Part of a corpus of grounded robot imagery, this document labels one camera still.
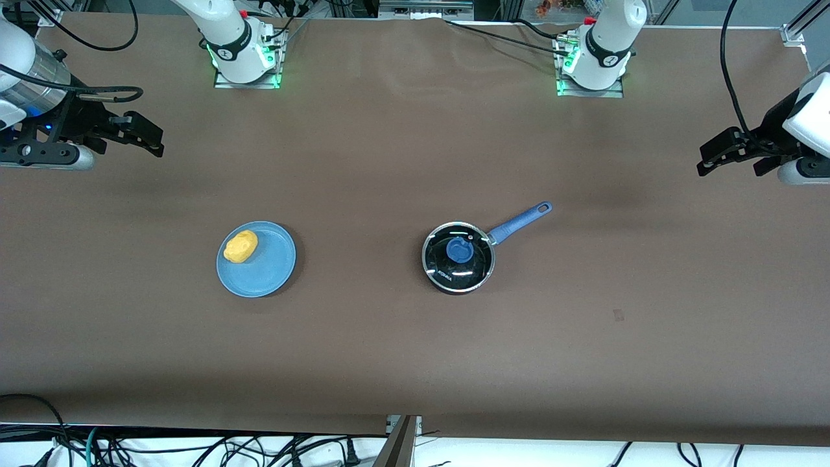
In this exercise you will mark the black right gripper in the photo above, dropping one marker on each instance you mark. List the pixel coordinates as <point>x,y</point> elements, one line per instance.
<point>79,119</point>

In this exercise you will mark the black power plug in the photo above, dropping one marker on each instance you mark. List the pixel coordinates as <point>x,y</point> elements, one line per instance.
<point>351,452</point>

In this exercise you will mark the glass lid with blue knob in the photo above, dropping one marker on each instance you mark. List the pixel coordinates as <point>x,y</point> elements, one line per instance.
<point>459,258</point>

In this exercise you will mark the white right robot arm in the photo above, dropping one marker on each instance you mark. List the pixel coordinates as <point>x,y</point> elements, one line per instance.
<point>227,32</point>

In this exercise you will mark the aluminium profile beam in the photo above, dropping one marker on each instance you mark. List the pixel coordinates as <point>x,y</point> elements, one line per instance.
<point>399,444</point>

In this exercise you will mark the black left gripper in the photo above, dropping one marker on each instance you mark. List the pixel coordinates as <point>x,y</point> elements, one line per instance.
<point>770,124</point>

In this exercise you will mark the blue round plate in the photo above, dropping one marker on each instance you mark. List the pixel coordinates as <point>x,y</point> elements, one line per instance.
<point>266,269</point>

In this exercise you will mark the yellow potato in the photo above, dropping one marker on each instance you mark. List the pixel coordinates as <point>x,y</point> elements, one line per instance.
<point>240,246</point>

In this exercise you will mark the brown table mat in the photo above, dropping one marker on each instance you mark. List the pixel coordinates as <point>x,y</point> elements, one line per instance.
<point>389,357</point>

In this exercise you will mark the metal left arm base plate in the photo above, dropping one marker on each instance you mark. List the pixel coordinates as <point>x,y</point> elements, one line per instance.
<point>613,93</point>

